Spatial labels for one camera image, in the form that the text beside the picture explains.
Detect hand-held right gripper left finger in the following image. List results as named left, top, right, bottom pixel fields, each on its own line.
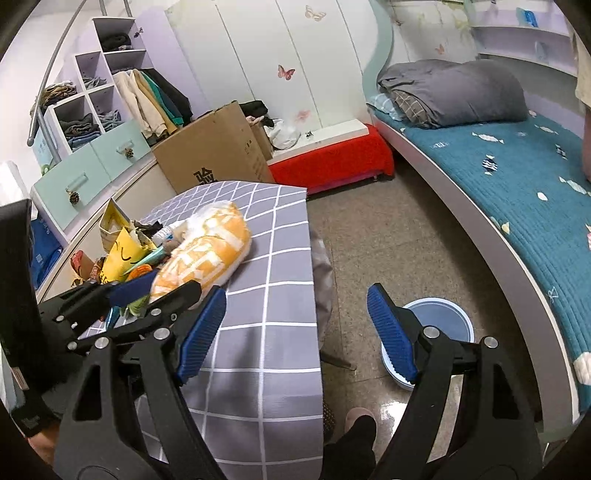
left=53, top=286, right=228, bottom=480

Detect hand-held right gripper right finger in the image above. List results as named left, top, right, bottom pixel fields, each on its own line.
left=367, top=282, right=543, bottom=480

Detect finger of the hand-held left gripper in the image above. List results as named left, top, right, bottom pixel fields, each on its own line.
left=69, top=279, right=202, bottom=356
left=39, top=271, right=158, bottom=333

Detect blue white plastic bin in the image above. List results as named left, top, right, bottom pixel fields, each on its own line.
left=381, top=298, right=475, bottom=392

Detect orange white plastic bag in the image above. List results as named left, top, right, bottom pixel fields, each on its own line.
left=148, top=202, right=253, bottom=305

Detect person's left forearm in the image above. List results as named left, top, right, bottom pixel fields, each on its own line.
left=27, top=418, right=58, bottom=464

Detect pile of crumpled wrappers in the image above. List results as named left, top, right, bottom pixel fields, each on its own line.
left=69, top=219, right=188, bottom=326

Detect yellow paper bag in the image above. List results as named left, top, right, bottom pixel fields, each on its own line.
left=98, top=227, right=158, bottom=284

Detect blue cloth bag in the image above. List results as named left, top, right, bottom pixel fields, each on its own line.
left=28, top=218, right=64, bottom=291

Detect metal table leg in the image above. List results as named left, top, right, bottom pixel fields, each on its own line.
left=318, top=346, right=357, bottom=371

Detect yellow white paper carton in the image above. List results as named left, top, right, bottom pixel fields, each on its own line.
left=99, top=198, right=136, bottom=254

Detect grey checked tablecloth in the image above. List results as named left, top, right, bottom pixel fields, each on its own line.
left=76, top=181, right=333, bottom=480

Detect pink slipper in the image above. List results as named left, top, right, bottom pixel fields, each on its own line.
left=345, top=407, right=377, bottom=432

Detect mint green drawer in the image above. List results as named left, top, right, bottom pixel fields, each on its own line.
left=90, top=119, right=153, bottom=183
left=32, top=148, right=123, bottom=232

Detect pink slipper foot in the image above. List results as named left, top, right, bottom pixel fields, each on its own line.
left=321, top=415, right=377, bottom=480

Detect bed with teal cover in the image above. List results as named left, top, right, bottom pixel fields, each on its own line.
left=362, top=0, right=583, bottom=444

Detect large brown cardboard box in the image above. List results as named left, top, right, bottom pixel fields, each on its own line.
left=151, top=100, right=276, bottom=197

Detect red fabric bench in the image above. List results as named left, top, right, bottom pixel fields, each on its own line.
left=267, top=124, right=396, bottom=195

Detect row of hanging clothes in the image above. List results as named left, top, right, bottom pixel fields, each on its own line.
left=113, top=68, right=194, bottom=140

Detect teal quilted bed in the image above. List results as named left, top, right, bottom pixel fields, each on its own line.
left=369, top=104, right=591, bottom=370

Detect black clothes heap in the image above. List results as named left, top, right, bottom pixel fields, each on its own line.
left=238, top=99, right=269, bottom=120

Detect white slab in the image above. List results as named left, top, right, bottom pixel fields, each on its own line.
left=268, top=119, right=370, bottom=161

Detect lilac open shelf unit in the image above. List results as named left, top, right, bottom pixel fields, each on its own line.
left=30, top=16, right=153, bottom=155

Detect grey checked blanket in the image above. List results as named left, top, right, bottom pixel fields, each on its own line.
left=392, top=90, right=430, bottom=127

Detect blue striped pillow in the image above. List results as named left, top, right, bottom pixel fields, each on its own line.
left=367, top=92, right=402, bottom=121

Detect black folded clothes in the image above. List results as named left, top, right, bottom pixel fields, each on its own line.
left=100, top=33, right=133, bottom=52

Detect white wardrobe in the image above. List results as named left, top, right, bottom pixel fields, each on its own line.
left=164, top=0, right=384, bottom=139

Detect grey duvet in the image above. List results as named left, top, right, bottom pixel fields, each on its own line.
left=378, top=59, right=529, bottom=130

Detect lilac wall shelf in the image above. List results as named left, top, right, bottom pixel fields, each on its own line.
left=466, top=0, right=583, bottom=77

